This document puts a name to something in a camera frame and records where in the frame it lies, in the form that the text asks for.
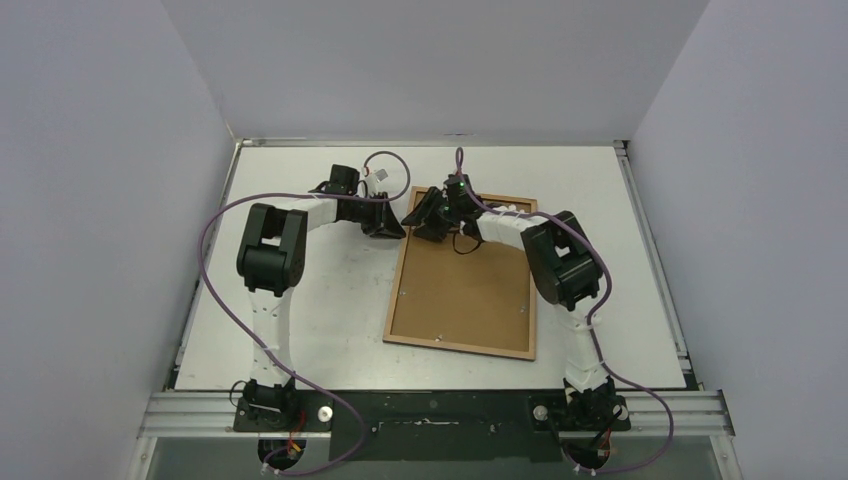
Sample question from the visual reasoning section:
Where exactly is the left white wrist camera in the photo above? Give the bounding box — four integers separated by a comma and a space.
363, 168, 388, 196

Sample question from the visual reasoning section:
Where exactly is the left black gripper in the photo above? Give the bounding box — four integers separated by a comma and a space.
344, 192, 406, 240

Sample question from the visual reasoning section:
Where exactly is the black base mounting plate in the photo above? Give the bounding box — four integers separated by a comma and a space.
231, 389, 631, 469

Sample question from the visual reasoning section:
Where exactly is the aluminium front rail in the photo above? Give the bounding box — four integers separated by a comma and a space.
138, 391, 735, 438

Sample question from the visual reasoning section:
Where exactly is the blue wooden picture frame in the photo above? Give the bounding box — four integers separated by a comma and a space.
382, 186, 539, 362

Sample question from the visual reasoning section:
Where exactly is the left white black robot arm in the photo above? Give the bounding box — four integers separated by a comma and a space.
236, 165, 405, 431

